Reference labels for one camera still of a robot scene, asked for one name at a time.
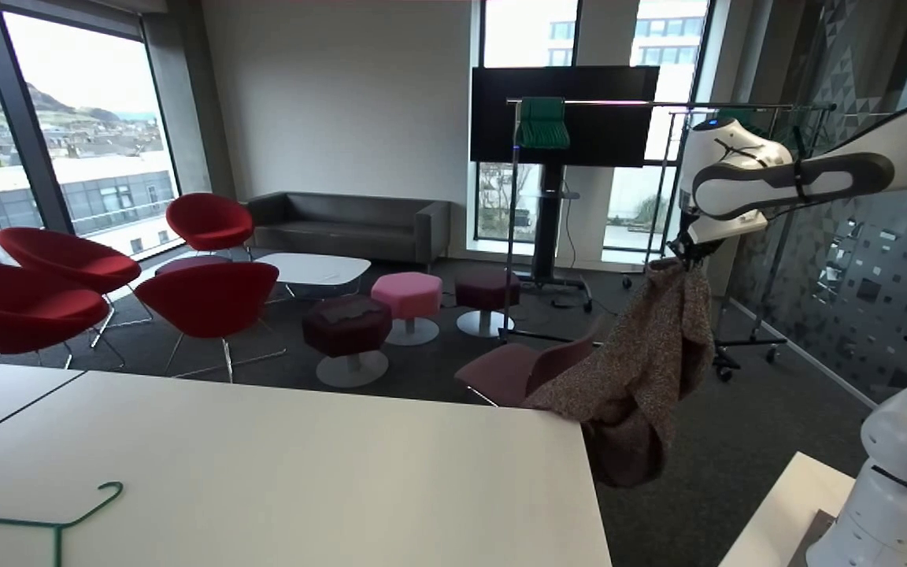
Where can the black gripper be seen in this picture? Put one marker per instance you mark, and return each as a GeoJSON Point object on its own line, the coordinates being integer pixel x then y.
{"type": "Point", "coordinates": [692, 254]}

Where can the brown knitted jersey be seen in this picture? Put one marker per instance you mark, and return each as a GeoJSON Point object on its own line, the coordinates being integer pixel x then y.
{"type": "Point", "coordinates": [631, 366]}

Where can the mauve plastic chair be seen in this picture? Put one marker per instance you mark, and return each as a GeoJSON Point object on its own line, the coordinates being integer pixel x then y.
{"type": "Point", "coordinates": [501, 374]}

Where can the red lounge chair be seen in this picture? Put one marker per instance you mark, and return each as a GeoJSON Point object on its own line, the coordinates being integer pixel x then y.
{"type": "Point", "coordinates": [210, 221]}
{"type": "Point", "coordinates": [65, 255]}
{"type": "Point", "coordinates": [12, 303]}
{"type": "Point", "coordinates": [207, 300]}

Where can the black wheeled clothes rack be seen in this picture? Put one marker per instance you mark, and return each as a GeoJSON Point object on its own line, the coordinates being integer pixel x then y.
{"type": "Point", "coordinates": [728, 363]}

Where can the black TV stand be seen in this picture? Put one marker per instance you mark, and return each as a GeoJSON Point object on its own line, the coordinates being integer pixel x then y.
{"type": "Point", "coordinates": [548, 221]}

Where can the black TV screen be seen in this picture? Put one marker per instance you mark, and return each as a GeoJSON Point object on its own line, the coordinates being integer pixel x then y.
{"type": "Point", "coordinates": [599, 129]}

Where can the silver clothes rack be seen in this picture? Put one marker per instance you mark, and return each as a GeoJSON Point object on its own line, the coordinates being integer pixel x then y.
{"type": "Point", "coordinates": [513, 208]}

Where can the green garment on hanger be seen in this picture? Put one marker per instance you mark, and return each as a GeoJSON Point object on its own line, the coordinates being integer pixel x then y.
{"type": "Point", "coordinates": [541, 127]}

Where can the dark maroon round stool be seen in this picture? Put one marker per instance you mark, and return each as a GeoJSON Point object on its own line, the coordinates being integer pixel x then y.
{"type": "Point", "coordinates": [487, 292]}
{"type": "Point", "coordinates": [346, 323]}

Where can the pink round stool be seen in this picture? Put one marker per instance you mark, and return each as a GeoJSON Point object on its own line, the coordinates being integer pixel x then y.
{"type": "Point", "coordinates": [406, 292]}

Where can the grey sofa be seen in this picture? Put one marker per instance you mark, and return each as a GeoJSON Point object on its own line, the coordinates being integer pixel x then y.
{"type": "Point", "coordinates": [346, 225]}

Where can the white coffee table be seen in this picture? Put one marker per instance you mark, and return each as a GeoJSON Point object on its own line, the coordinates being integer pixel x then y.
{"type": "Point", "coordinates": [314, 268]}

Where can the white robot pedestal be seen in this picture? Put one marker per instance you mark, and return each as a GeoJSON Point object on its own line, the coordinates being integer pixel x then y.
{"type": "Point", "coordinates": [779, 515]}

